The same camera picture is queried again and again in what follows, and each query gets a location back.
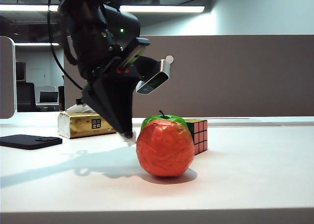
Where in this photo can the green apple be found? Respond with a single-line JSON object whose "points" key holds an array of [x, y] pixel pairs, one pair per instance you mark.
{"points": [[171, 118]]}

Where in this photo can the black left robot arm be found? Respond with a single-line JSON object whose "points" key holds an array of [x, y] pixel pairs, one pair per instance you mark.
{"points": [[86, 25]]}

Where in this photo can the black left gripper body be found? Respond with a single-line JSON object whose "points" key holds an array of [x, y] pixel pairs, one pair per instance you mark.
{"points": [[117, 64]]}

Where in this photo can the narrow brown desk partition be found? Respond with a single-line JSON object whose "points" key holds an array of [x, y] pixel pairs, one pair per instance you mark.
{"points": [[6, 81]]}

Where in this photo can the wrinkled red-orange fruit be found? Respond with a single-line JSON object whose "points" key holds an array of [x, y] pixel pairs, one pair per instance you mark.
{"points": [[164, 148]]}

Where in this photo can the black office chair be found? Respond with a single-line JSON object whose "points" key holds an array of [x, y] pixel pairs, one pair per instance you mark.
{"points": [[62, 101], [25, 96]]}

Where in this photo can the white adhesive hook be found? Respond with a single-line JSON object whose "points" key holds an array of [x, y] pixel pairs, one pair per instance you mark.
{"points": [[171, 58]]}

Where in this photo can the dark background monitor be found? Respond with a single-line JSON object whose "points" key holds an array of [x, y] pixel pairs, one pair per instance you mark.
{"points": [[49, 97]]}

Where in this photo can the short ceiling light strip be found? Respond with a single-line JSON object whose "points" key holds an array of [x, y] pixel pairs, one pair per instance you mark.
{"points": [[32, 44]]}

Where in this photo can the gold tissue pack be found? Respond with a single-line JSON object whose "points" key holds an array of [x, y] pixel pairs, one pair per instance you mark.
{"points": [[73, 125]]}

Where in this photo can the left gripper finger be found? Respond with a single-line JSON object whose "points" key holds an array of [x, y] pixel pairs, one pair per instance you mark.
{"points": [[126, 101], [105, 101]]}

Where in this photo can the dark background cabinet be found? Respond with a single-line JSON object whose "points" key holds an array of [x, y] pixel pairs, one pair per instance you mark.
{"points": [[20, 71]]}

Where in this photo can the Rubik's cube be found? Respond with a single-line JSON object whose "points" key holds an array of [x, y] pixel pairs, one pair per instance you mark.
{"points": [[201, 135]]}

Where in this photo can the wide brown desk partition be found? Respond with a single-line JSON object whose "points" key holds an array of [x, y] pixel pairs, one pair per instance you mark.
{"points": [[245, 74]]}

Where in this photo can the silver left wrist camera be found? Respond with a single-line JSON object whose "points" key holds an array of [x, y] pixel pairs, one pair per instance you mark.
{"points": [[153, 82]]}

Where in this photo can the long ceiling light strip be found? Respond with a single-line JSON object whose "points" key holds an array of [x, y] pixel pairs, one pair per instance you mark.
{"points": [[171, 9]]}

